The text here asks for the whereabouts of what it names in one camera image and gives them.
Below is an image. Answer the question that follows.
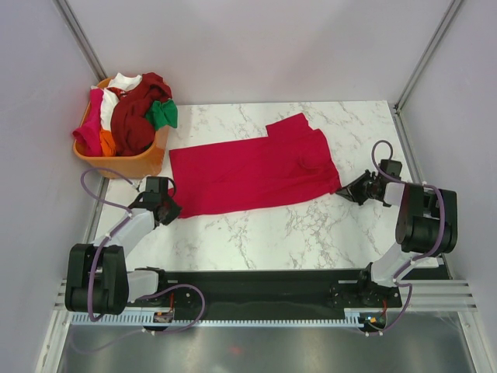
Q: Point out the white t shirt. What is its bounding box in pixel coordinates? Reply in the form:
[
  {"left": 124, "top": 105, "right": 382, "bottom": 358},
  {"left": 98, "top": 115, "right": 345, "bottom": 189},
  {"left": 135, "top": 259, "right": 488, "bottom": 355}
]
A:
[{"left": 99, "top": 73, "right": 142, "bottom": 131}]

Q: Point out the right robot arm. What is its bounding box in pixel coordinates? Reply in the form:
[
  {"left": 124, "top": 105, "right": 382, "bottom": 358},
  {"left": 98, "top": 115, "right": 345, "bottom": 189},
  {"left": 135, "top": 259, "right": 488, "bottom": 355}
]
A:
[{"left": 337, "top": 159, "right": 458, "bottom": 306}]

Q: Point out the magenta pink t shirt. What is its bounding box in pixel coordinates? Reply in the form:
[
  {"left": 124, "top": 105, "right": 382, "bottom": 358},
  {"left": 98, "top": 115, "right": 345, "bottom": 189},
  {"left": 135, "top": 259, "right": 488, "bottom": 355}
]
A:
[{"left": 72, "top": 86, "right": 103, "bottom": 157}]

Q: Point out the dark red t shirt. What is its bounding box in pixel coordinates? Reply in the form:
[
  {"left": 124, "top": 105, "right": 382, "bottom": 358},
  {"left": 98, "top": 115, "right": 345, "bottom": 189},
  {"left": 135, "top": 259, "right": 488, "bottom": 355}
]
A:
[{"left": 111, "top": 72, "right": 172, "bottom": 156}]

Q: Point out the left aluminium frame post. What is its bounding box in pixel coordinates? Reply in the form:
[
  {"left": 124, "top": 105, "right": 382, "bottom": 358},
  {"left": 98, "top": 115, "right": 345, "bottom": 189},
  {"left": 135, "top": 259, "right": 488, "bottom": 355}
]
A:
[{"left": 53, "top": 0, "right": 107, "bottom": 81}]

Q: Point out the crimson pink t shirt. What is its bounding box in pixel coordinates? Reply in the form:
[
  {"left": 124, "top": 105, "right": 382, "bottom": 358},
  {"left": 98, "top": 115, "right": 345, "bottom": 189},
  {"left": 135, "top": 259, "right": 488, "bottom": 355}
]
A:
[{"left": 169, "top": 113, "right": 342, "bottom": 218}]

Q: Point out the orange t shirt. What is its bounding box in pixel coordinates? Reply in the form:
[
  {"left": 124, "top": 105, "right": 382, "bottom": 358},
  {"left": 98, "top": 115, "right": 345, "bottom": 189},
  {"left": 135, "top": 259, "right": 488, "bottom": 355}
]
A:
[{"left": 99, "top": 128, "right": 116, "bottom": 157}]

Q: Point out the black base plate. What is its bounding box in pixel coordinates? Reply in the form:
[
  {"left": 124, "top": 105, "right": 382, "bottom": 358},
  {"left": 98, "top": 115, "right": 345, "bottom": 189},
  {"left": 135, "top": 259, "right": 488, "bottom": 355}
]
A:
[{"left": 134, "top": 270, "right": 402, "bottom": 320}]

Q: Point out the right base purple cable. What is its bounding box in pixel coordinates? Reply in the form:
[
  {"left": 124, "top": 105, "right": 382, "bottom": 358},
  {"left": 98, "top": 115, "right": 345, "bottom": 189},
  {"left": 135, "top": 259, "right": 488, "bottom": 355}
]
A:
[{"left": 355, "top": 281, "right": 415, "bottom": 338}]

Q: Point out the orange laundry basket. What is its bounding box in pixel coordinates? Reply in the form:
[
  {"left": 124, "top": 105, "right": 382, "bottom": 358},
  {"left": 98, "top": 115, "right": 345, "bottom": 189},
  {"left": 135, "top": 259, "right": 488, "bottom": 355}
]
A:
[{"left": 73, "top": 78, "right": 172, "bottom": 178}]

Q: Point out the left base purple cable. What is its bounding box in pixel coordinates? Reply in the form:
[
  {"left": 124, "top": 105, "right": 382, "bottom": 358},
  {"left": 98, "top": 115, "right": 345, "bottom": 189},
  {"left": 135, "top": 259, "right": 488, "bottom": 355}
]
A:
[{"left": 141, "top": 283, "right": 206, "bottom": 336}]

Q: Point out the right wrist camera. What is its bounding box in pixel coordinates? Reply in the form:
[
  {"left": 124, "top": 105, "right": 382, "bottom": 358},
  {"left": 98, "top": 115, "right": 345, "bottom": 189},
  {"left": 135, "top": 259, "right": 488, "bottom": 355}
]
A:
[{"left": 380, "top": 159, "right": 402, "bottom": 180}]

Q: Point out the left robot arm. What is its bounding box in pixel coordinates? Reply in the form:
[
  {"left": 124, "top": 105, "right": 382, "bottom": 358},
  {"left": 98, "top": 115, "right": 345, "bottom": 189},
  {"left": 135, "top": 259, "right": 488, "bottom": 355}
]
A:
[{"left": 64, "top": 176, "right": 182, "bottom": 321}]

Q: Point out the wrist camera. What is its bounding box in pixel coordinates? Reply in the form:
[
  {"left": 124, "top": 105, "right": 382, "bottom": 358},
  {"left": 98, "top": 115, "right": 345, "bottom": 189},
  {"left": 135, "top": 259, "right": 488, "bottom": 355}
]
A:
[
  {"left": 133, "top": 178, "right": 147, "bottom": 193},
  {"left": 380, "top": 159, "right": 402, "bottom": 180}
]

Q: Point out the green t shirt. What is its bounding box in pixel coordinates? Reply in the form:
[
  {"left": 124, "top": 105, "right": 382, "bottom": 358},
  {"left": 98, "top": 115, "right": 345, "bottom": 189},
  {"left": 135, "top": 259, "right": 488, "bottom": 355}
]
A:
[{"left": 145, "top": 99, "right": 178, "bottom": 131}]

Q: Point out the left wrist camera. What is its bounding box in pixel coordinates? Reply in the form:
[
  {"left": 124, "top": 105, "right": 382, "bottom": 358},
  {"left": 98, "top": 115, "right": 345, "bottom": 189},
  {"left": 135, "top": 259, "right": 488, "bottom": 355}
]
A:
[{"left": 133, "top": 178, "right": 147, "bottom": 193}]

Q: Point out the aluminium frame post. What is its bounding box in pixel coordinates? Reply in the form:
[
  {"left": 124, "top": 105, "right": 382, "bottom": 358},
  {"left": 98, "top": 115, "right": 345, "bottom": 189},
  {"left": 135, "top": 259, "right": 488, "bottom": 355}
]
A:
[
  {"left": 53, "top": 0, "right": 107, "bottom": 81},
  {"left": 393, "top": 0, "right": 465, "bottom": 116}
]

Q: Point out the right aluminium frame post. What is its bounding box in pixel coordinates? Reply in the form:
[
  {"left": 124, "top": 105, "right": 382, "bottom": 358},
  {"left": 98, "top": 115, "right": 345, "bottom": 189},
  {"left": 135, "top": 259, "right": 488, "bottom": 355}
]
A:
[{"left": 393, "top": 0, "right": 465, "bottom": 116}]

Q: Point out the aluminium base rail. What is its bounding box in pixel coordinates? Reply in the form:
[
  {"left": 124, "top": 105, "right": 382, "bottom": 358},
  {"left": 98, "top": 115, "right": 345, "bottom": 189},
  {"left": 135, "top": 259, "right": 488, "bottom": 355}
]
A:
[{"left": 54, "top": 277, "right": 478, "bottom": 312}]

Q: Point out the white cable duct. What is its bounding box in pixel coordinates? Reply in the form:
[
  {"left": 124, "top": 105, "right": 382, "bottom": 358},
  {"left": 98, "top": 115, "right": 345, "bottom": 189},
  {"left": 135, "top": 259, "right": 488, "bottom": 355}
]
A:
[{"left": 70, "top": 310, "right": 386, "bottom": 329}]

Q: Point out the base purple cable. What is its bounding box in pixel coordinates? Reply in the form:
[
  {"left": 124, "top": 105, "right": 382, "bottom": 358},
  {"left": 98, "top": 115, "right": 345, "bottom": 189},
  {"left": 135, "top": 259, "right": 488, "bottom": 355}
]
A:
[
  {"left": 355, "top": 281, "right": 415, "bottom": 338},
  {"left": 141, "top": 283, "right": 206, "bottom": 336}
]

